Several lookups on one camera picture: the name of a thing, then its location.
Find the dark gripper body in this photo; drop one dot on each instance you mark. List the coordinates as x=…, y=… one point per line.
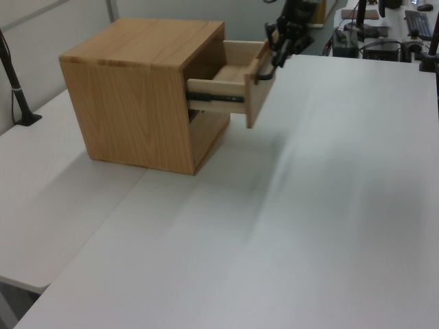
x=289, y=32

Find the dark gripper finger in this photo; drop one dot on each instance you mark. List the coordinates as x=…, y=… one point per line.
x=278, y=60
x=286, y=51

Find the light wooden drawer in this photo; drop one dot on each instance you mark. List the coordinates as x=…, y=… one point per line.
x=236, y=58

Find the Franka robot arm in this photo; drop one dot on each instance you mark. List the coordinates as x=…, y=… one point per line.
x=300, y=10

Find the yellow wooden panel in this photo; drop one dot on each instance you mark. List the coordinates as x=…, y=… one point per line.
x=320, y=12

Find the dark green electronics box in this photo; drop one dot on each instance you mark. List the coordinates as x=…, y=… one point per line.
x=345, y=42

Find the black monitor stand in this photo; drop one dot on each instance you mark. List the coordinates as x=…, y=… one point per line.
x=360, y=24

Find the brown desk mat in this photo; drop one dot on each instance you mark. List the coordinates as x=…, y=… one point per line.
x=360, y=14

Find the black controller box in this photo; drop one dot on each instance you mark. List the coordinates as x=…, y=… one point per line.
x=381, y=52

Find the black computer keyboard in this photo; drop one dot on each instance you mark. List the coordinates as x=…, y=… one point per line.
x=419, y=24

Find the black computer mouse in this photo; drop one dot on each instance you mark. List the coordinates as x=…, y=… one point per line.
x=425, y=7

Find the black table clamp with pole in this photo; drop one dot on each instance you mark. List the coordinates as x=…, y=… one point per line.
x=433, y=41

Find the light oak wooden cabinet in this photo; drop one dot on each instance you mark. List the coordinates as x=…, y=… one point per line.
x=130, y=113

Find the black metal drawer slide rail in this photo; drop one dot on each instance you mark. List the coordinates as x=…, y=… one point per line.
x=212, y=97

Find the black camera stand pole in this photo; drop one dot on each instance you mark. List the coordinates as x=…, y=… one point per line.
x=15, y=92

